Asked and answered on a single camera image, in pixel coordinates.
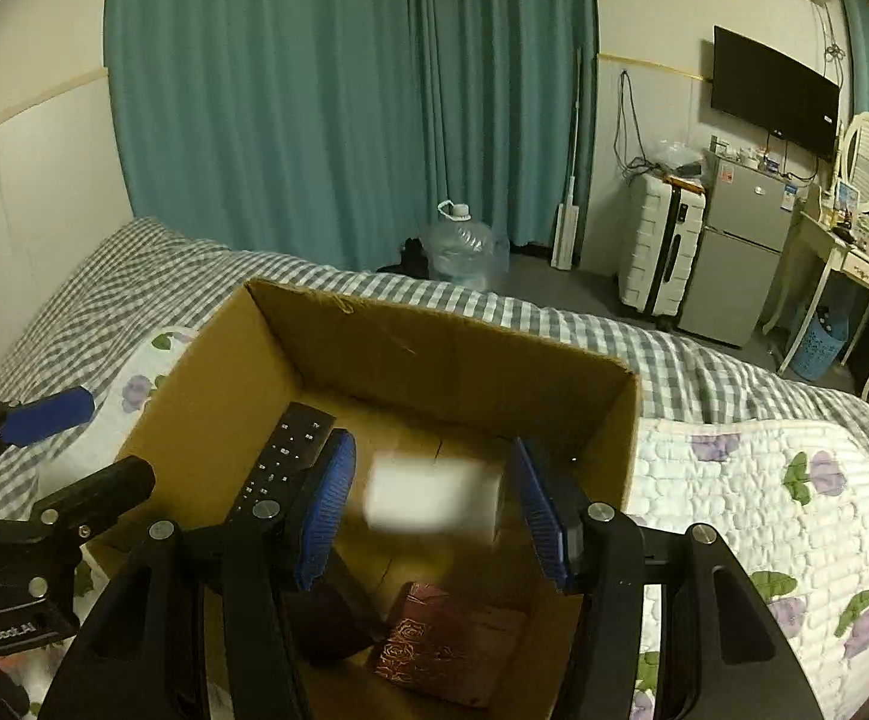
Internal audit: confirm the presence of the black remote control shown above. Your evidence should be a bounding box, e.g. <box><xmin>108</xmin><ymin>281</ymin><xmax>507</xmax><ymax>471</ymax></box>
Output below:
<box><xmin>226</xmin><ymin>401</ymin><xmax>336</xmax><ymax>523</ymax></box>

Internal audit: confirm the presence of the red patterned card box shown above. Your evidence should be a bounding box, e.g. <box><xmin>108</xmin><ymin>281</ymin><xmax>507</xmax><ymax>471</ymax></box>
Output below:
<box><xmin>368</xmin><ymin>582</ymin><xmax>527</xmax><ymax>709</ymax></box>

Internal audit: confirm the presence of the small white box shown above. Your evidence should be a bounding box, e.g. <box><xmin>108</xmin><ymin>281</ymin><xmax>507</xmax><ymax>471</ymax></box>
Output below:
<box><xmin>363</xmin><ymin>455</ymin><xmax>503</xmax><ymax>541</ymax></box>

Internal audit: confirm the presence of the white floral quilt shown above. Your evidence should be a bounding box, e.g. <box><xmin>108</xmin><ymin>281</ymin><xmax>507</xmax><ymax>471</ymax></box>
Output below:
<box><xmin>0</xmin><ymin>325</ymin><xmax>869</xmax><ymax>720</ymax></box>

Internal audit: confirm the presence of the grey checked bed sheet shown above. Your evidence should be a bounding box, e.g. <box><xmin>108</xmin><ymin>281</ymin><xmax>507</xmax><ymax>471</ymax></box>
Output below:
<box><xmin>0</xmin><ymin>220</ymin><xmax>869</xmax><ymax>525</ymax></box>

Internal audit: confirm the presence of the brown cardboard box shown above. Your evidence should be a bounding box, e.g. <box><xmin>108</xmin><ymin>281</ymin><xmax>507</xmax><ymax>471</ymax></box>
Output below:
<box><xmin>96</xmin><ymin>280</ymin><xmax>641</xmax><ymax>718</ymax></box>

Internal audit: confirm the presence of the blue waste basket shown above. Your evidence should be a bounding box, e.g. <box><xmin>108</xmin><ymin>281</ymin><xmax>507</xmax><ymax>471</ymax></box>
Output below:
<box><xmin>790</xmin><ymin>305</ymin><xmax>849</xmax><ymax>382</ymax></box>

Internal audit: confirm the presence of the white dressing table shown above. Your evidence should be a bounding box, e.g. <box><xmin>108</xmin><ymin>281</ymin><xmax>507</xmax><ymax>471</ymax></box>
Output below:
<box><xmin>761</xmin><ymin>211</ymin><xmax>869</xmax><ymax>403</ymax></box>

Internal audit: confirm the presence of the silver mini fridge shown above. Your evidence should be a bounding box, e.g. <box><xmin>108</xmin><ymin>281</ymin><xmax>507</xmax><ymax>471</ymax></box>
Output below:
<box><xmin>678</xmin><ymin>156</ymin><xmax>797</xmax><ymax>348</ymax></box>

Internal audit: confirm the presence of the white suitcase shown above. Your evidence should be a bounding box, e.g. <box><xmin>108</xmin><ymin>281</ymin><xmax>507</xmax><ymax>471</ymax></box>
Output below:
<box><xmin>618</xmin><ymin>174</ymin><xmax>706</xmax><ymax>319</ymax></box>

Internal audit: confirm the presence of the white mop pole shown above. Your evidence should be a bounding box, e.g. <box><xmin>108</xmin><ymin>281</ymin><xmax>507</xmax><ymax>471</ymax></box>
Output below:
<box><xmin>550</xmin><ymin>49</ymin><xmax>582</xmax><ymax>271</ymax></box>

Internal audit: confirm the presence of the clear water jug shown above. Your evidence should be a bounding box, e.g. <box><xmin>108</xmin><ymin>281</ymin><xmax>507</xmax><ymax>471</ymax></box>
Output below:
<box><xmin>421</xmin><ymin>200</ymin><xmax>509</xmax><ymax>291</ymax></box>

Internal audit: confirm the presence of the oval vanity mirror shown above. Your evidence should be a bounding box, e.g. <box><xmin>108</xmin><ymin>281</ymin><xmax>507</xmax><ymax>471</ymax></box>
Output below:
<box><xmin>832</xmin><ymin>110</ymin><xmax>869</xmax><ymax>213</ymax></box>

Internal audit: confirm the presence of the black hanging cable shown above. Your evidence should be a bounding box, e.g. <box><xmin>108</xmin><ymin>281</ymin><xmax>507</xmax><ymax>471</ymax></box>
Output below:
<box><xmin>611</xmin><ymin>68</ymin><xmax>657</xmax><ymax>184</ymax></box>

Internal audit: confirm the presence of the black wall television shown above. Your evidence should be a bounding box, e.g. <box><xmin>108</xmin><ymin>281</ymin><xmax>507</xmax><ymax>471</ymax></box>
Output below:
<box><xmin>711</xmin><ymin>26</ymin><xmax>841</xmax><ymax>161</ymax></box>

